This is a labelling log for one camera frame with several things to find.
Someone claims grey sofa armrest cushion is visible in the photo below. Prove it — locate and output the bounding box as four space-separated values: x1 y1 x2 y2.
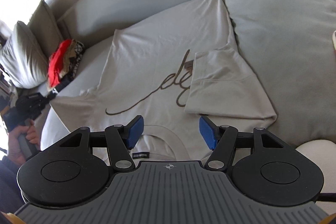
225 0 335 146

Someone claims person's left hand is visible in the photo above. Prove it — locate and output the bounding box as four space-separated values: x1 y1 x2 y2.
7 119 41 166

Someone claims tan patterned folded garment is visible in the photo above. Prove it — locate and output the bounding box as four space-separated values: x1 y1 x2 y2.
47 39 85 92

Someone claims smartphone in cream case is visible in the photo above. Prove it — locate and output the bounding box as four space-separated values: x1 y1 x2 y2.
332 31 336 53

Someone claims grey throw pillow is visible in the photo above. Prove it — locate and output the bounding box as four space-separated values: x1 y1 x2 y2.
1 0 64 89

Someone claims grey sofa seat cushion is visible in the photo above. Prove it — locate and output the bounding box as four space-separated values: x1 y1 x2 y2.
41 37 113 150

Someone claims red folded garment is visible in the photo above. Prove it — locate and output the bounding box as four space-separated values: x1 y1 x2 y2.
47 39 72 90

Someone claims white t-shirt with script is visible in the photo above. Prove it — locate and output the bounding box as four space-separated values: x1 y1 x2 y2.
52 0 277 161

